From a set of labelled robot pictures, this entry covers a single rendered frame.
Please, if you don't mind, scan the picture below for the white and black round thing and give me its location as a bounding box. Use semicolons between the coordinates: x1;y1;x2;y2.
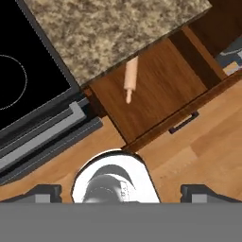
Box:
71;150;161;204

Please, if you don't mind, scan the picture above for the pale wooden rolling pin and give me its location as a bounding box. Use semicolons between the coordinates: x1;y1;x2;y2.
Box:
123;56;140;105

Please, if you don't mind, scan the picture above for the black glass hob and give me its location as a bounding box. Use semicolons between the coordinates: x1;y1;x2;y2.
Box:
0;0;80;140

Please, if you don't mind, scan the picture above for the open brown wooden drawer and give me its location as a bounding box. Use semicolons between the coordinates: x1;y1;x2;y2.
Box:
82;26;229;146

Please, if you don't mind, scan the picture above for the brown wooden drawer front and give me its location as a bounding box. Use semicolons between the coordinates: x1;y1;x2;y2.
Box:
123;69;242;154

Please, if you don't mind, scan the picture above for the light grey oven handle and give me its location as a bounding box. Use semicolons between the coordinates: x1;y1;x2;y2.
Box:
0;100;88;172

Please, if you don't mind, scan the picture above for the dark grey oven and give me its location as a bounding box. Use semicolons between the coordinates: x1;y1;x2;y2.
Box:
0;93;104;187

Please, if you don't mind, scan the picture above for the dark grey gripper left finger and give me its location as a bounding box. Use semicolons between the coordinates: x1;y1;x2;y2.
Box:
0;183;63;204

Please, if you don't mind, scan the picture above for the dark drawer handle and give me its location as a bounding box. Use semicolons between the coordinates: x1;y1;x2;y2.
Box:
167;111;200;135

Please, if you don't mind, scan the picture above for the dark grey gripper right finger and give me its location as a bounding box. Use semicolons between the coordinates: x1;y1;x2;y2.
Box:
180;183;242;204

